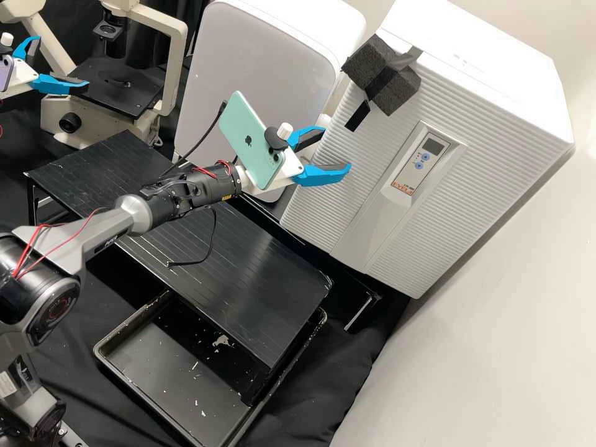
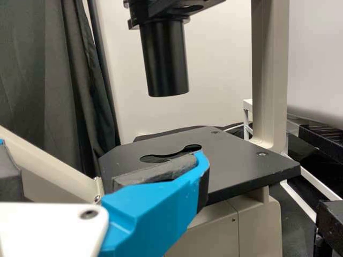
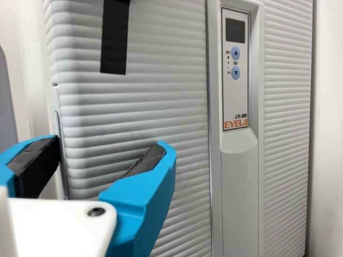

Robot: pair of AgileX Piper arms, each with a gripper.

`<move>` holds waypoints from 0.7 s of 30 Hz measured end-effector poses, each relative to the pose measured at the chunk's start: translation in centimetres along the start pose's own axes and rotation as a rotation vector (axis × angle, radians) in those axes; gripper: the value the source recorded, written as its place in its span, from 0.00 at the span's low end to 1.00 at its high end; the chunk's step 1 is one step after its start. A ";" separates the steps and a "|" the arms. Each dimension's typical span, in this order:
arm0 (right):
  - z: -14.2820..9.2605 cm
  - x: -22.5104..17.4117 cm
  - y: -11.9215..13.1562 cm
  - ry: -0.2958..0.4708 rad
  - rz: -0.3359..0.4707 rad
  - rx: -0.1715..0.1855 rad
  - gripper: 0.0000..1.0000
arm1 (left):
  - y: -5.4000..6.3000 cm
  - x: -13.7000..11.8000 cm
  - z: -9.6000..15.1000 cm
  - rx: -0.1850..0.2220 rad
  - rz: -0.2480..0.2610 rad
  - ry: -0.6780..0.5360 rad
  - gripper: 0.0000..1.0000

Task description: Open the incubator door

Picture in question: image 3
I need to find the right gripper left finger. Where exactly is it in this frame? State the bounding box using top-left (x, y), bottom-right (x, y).
top-left (0, 134), bottom-right (61, 200)

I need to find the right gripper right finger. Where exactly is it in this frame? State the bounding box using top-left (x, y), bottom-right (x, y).
top-left (98, 141), bottom-right (177, 257)

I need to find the incubator door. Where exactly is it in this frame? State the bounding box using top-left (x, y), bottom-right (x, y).
top-left (42, 0), bottom-right (317, 257)

